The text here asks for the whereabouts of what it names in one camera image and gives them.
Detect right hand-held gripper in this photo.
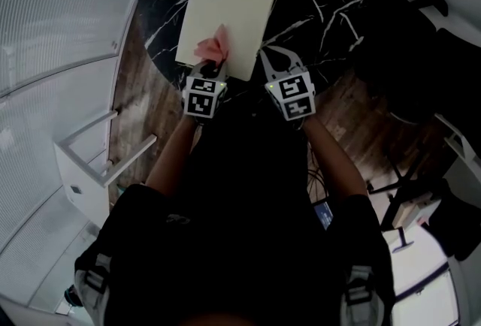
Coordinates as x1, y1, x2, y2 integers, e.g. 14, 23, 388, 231
259, 46, 316, 122

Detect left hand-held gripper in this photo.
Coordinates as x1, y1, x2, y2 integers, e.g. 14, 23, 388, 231
182, 60, 229, 125

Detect pink cloth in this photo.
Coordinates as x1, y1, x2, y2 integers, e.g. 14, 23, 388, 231
193, 23, 231, 63

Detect cream rectangular board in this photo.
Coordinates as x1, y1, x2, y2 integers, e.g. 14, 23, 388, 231
174, 0, 280, 81

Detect person's left forearm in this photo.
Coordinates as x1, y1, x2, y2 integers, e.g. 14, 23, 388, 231
144, 116, 200, 198

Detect person's right forearm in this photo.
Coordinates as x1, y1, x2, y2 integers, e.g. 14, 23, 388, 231
302, 116, 369, 205

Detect black office chair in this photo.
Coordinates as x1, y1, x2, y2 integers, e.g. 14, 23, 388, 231
352, 0, 481, 122

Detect person's black clothing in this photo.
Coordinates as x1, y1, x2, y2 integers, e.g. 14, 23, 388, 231
73, 106, 395, 326

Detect small blue device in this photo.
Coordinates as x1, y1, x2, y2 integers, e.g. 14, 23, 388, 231
313, 200, 335, 231

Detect white window blinds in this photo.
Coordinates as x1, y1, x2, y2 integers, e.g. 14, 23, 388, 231
0, 0, 162, 318

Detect black metal legs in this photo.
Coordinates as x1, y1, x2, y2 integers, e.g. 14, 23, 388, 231
366, 151, 429, 234

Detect white box with pink patch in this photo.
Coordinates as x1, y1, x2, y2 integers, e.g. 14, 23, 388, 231
392, 191, 443, 234

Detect white desk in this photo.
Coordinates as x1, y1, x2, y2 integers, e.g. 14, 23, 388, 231
434, 112, 481, 186

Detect black cables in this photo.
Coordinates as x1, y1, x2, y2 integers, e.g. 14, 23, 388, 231
306, 143, 334, 205

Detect white table frame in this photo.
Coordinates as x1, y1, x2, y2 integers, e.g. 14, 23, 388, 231
52, 110, 158, 213

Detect grey harness strap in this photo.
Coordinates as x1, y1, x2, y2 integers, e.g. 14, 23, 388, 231
340, 266, 377, 326
73, 252, 113, 326

